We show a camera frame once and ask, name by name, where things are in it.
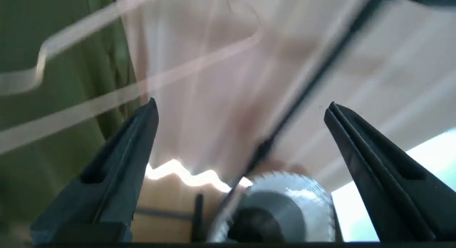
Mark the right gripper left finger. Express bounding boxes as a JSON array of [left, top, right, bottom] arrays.
[[29, 97, 160, 244]]

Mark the white laundry basket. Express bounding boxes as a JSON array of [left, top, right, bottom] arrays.
[[207, 170, 343, 243]]

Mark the green printed t-shirt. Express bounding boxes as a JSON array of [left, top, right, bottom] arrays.
[[0, 0, 144, 227]]

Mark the black clothes rack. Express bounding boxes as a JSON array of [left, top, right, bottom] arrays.
[[133, 0, 456, 243]]

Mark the pink clothes hanger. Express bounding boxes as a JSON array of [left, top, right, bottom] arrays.
[[0, 0, 264, 157]]

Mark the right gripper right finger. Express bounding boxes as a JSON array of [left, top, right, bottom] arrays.
[[323, 100, 456, 242]]

